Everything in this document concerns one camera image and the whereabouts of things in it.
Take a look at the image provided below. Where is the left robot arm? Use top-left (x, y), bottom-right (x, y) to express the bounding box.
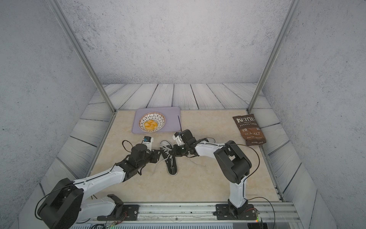
top-left (35, 144), bottom-right (161, 229)

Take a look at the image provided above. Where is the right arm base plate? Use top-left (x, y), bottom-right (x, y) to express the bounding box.
top-left (213, 204), bottom-right (258, 221)

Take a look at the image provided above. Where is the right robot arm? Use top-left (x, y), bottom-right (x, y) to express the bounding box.
top-left (171, 129), bottom-right (253, 219)

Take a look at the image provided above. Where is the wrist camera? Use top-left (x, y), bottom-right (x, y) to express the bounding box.
top-left (173, 132), bottom-right (185, 146)
top-left (142, 136), bottom-right (153, 151)

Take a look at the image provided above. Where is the brown potato chips bag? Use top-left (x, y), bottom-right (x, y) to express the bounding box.
top-left (233, 114), bottom-right (266, 146)

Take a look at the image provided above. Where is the black canvas sneaker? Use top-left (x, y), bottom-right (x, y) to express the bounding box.
top-left (159, 140), bottom-right (178, 176)

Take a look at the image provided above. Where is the left aluminium frame post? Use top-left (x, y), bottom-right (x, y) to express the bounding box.
top-left (47, 0), bottom-right (117, 114)

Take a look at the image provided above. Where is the yellow bread roll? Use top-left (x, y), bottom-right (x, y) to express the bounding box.
top-left (144, 120), bottom-right (158, 130)

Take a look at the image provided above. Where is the aluminium frame post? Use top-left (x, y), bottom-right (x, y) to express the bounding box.
top-left (247, 0), bottom-right (301, 114)
top-left (47, 0), bottom-right (117, 114)

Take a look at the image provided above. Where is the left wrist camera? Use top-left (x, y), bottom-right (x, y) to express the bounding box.
top-left (142, 136), bottom-right (153, 151)

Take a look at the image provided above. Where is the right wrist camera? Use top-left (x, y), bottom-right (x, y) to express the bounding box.
top-left (173, 132), bottom-right (185, 146)

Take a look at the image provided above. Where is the patterned ceramic bowl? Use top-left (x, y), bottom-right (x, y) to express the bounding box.
top-left (138, 112), bottom-right (166, 133)

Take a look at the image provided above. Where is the aluminium front rail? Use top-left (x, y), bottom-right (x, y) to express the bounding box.
top-left (79, 199), bottom-right (303, 229)

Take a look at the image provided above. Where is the right aluminium frame post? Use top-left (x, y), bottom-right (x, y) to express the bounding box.
top-left (247, 0), bottom-right (301, 114)

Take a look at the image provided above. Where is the lavender tray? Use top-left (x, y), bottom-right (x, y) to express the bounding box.
top-left (132, 107), bottom-right (181, 134)

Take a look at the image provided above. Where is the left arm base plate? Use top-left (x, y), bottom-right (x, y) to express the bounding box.
top-left (97, 204), bottom-right (140, 221)

